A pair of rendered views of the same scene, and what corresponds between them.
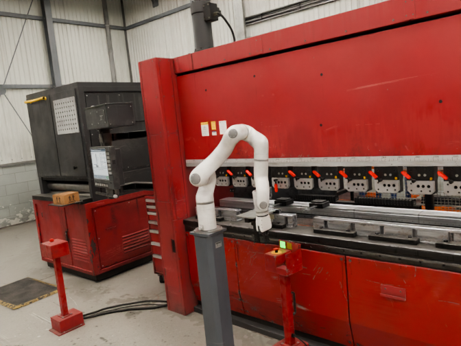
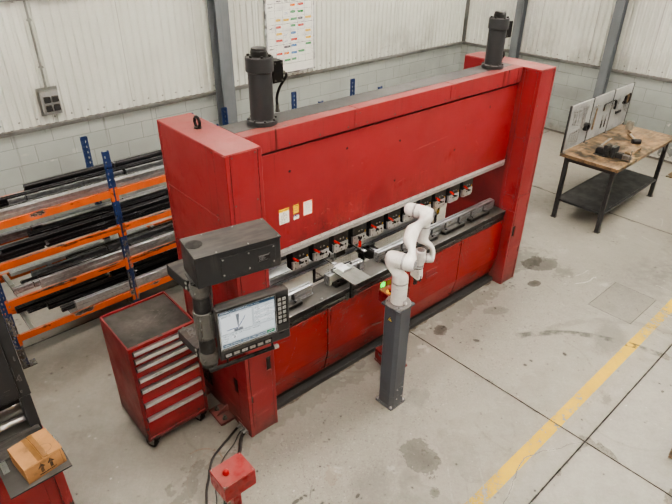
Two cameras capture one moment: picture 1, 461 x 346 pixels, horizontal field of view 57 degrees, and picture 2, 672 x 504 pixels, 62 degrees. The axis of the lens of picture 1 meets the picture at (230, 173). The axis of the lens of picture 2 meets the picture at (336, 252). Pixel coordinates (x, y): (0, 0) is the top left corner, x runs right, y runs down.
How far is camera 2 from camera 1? 4.93 m
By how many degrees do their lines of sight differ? 81
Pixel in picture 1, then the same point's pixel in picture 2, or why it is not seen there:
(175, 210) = not seen: hidden behind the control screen
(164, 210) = not seen: hidden behind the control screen
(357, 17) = (428, 97)
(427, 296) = (444, 263)
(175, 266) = (269, 382)
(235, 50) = (333, 124)
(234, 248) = (326, 318)
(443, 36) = (461, 111)
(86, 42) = not seen: outside the picture
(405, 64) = (444, 128)
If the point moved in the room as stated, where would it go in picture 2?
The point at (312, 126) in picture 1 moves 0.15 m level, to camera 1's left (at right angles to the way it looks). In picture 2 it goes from (388, 183) to (388, 191)
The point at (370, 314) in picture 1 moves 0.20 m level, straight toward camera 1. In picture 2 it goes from (418, 294) to (438, 299)
